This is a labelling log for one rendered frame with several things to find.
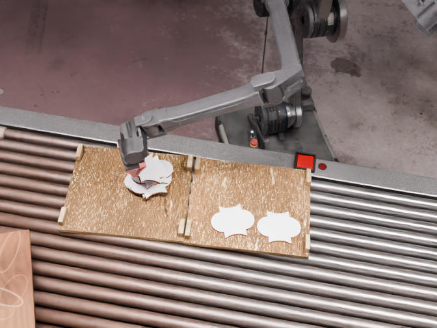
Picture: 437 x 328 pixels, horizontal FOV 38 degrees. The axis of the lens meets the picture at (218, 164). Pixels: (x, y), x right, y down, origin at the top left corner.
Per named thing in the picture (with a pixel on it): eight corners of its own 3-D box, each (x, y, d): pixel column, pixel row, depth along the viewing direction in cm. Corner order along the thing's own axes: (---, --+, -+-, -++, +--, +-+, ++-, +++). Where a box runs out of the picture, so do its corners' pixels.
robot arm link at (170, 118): (281, 90, 193) (272, 68, 184) (284, 105, 190) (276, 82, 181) (149, 129, 202) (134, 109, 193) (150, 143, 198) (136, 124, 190)
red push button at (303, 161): (296, 155, 235) (297, 153, 234) (313, 158, 235) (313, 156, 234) (295, 168, 231) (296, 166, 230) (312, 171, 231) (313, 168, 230)
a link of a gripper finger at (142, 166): (127, 184, 206) (125, 167, 199) (121, 167, 210) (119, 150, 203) (147, 179, 208) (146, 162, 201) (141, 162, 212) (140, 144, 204)
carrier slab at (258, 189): (196, 160, 231) (196, 157, 229) (309, 172, 230) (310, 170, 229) (183, 245, 209) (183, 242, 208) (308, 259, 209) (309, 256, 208)
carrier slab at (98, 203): (80, 148, 231) (79, 145, 230) (193, 159, 231) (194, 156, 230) (58, 231, 210) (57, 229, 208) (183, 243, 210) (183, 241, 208)
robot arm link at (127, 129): (136, 117, 195) (118, 120, 194) (140, 135, 192) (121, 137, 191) (138, 132, 201) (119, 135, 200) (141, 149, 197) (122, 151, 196)
